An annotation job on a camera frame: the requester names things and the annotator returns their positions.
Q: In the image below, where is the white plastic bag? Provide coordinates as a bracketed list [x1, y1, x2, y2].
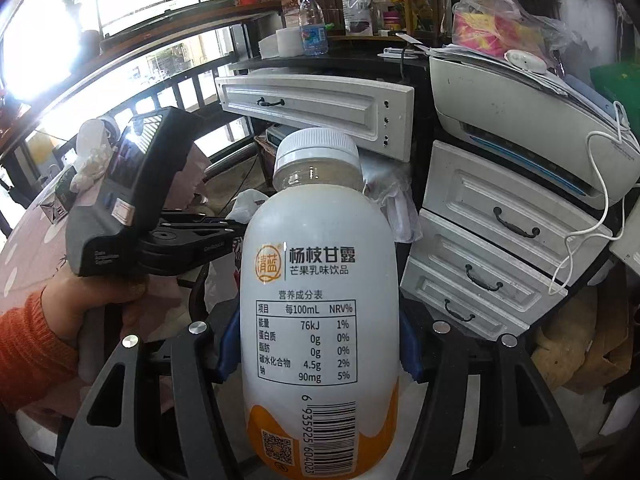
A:
[227, 189, 271, 226]

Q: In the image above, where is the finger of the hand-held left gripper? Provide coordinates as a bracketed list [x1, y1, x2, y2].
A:
[150, 212, 247, 241]
[137, 237, 246, 277]

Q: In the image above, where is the white cable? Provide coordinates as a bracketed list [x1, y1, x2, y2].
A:
[547, 101, 630, 281]

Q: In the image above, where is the white printer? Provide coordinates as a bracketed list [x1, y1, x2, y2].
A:
[429, 50, 640, 198]

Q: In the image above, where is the white drink bottle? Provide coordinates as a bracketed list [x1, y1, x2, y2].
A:
[240, 127, 401, 480]

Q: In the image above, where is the small white drawer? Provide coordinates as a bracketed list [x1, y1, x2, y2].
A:
[399, 256, 530, 341]

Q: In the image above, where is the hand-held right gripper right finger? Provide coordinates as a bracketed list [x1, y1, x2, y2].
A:
[395, 312, 586, 480]

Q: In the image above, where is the clear water bottle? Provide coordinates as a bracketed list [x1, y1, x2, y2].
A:
[298, 0, 329, 56]

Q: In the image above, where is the green plastic item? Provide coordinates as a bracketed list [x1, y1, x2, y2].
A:
[590, 62, 640, 116]

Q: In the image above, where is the white grey appliance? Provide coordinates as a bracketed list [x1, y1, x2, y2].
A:
[265, 125, 301, 148]

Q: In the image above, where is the wicker basket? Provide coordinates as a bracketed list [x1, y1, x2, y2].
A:
[254, 135, 281, 196]

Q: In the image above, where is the medium white drawer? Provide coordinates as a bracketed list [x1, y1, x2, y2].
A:
[412, 208, 568, 333]

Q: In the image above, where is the person's left hand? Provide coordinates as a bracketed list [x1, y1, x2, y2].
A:
[41, 272, 149, 353]

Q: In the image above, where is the clear bag with colourful contents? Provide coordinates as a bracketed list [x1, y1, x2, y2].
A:
[452, 0, 583, 68]

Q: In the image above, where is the white panel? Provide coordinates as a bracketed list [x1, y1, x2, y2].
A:
[609, 210, 640, 266]

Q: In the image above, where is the white crumpled item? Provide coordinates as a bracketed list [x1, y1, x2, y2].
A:
[75, 119, 121, 188]

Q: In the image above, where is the small printed box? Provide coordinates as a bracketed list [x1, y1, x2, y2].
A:
[39, 169, 77, 224]

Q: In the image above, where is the cardboard box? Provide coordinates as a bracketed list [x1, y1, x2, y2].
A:
[567, 260, 636, 396]

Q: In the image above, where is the silver pouch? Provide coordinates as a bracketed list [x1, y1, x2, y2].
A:
[341, 0, 375, 37]

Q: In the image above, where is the white round device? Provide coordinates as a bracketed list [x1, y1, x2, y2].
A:
[505, 50, 546, 72]

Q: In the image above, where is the white paper roll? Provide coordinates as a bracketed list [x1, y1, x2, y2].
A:
[276, 27, 304, 58]

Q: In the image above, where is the burlap sack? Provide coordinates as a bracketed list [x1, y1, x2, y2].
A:
[530, 285, 601, 391]

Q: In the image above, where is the large white drawer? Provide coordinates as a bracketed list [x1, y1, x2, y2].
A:
[421, 140, 613, 281]

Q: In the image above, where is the white lace cloth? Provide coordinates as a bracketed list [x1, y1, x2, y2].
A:
[360, 152, 423, 243]

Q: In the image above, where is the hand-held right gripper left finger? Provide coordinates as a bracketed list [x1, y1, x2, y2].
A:
[56, 310, 251, 480]

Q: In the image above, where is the person's left forearm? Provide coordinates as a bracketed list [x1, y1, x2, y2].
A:
[0, 290, 81, 413]

